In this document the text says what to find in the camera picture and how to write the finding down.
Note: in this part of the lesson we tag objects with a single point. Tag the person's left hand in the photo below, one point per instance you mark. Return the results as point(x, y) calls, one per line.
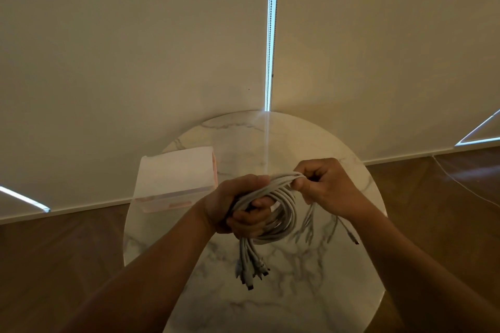
point(222, 200)

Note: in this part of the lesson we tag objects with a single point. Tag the person's right hand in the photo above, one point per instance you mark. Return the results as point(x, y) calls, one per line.
point(332, 188)

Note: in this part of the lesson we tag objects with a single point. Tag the pink white storage box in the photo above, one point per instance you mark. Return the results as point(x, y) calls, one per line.
point(175, 172)

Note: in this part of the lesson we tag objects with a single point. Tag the person's left forearm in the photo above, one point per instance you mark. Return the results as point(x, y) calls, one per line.
point(133, 286)

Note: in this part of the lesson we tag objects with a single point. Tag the person's right forearm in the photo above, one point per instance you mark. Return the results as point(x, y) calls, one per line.
point(425, 278)

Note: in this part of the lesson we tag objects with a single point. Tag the beige roller blind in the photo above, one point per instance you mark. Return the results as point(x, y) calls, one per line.
point(117, 63)
point(390, 51)

